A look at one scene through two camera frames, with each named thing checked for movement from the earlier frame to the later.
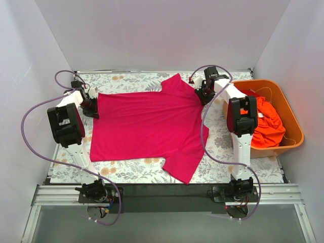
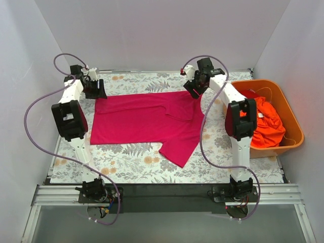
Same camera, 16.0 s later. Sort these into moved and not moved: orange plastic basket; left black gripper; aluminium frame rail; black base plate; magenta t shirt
Moved: left black gripper; magenta t shirt
Not moved: aluminium frame rail; black base plate; orange plastic basket
